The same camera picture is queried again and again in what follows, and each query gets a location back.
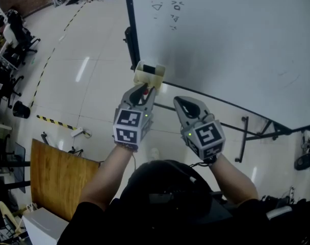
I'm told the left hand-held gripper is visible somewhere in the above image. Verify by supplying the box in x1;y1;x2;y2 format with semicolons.
112;83;158;153

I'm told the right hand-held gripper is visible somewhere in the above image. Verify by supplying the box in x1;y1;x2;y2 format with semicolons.
173;96;227;163

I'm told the person's left forearm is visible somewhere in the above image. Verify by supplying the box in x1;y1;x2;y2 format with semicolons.
80;144;135;209

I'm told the person's right forearm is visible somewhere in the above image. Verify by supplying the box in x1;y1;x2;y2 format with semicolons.
208;153;259;205

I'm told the whiteboard on black stand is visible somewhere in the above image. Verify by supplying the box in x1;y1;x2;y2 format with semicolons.
123;0;310;163

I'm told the white box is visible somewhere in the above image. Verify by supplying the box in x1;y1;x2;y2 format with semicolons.
22;207;69;245

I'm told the person's white shoe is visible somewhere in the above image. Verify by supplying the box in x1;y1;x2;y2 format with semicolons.
148;148;160;161

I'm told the short yellow black tape strip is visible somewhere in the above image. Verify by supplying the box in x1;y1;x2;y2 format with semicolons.
36;115;91;137

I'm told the long yellow black tape line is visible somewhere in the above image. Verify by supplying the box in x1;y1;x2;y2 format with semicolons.
30;0;94;108

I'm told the wooden table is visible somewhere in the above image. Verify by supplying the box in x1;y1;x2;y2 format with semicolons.
30;138;101;222

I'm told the black trash bin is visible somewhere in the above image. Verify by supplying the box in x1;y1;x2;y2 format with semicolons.
12;100;31;119

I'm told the black round device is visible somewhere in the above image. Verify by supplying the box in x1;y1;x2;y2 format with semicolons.
294;136;310;172

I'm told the silver metal tube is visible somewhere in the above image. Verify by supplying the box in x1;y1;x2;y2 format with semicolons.
266;205;293;221

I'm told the person's black shirt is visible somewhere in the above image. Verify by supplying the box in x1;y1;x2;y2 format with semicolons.
57;198;310;245

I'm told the black monitor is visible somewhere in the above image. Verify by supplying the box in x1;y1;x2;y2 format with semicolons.
12;141;27;194

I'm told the cream plastic chair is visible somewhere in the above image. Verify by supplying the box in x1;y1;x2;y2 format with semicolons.
0;200;25;239

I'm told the brown bead bracelet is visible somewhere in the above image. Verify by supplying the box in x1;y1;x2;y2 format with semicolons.
114;141;139;153

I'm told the black wrist strap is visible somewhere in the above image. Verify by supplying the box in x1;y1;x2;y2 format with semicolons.
189;157;218;168

